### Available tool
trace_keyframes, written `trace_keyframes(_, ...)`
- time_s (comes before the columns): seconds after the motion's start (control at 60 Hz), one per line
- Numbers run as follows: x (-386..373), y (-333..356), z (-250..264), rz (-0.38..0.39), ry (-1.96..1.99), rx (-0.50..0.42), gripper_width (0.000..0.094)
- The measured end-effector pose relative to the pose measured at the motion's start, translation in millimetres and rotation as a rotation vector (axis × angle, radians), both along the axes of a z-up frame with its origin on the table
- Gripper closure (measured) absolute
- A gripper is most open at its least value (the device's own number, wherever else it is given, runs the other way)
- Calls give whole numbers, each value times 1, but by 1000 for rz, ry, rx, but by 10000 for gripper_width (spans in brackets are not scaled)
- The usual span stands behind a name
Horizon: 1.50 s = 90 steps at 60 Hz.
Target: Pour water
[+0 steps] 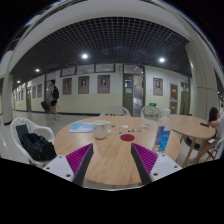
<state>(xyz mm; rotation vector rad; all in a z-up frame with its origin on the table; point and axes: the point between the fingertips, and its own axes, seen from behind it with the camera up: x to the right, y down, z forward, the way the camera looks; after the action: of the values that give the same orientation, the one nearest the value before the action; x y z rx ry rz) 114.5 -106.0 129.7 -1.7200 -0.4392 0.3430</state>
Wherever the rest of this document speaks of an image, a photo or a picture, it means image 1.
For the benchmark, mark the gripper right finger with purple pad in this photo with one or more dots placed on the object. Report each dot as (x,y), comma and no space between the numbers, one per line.
(152,166)

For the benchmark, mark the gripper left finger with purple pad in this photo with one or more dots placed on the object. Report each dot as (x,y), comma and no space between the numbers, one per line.
(72,167)

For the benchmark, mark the clear plastic water bottle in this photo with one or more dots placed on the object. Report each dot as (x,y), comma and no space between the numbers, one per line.
(163,132)

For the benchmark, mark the red round coaster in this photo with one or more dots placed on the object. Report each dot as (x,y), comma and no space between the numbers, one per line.
(127,137)

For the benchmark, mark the round wooden table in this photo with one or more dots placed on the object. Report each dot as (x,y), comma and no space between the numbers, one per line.
(112,163)
(190,126)

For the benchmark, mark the light blue booklet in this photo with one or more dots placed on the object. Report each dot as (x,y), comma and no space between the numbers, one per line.
(81,128)

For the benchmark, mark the white ceramic mug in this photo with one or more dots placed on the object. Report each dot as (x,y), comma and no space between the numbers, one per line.
(101,129)

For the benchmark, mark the black bag on chair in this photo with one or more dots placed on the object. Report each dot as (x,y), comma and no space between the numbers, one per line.
(38,147)

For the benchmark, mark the white chair behind table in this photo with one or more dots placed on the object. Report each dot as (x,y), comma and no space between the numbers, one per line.
(116,111)

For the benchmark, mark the black phone on table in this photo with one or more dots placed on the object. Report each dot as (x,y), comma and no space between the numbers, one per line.
(204,124)

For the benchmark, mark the white plastic chair left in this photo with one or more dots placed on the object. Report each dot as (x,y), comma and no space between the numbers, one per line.
(32,128)

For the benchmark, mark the walking person with backpack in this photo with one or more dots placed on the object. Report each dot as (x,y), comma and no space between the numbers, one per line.
(53,97)

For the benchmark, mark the open doorway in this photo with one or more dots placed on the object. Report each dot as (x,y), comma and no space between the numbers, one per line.
(133,93)

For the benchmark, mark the framed portrait poster right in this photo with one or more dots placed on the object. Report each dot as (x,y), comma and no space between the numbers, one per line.
(157,87)

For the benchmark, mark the framed portrait poster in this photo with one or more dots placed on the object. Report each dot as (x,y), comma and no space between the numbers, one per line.
(103,84)
(157,87)
(83,85)

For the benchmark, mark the framed portrait poster left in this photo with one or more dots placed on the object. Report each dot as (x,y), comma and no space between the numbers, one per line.
(83,85)

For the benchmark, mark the framed portrait poster centre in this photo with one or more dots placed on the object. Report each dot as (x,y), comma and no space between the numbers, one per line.
(103,84)

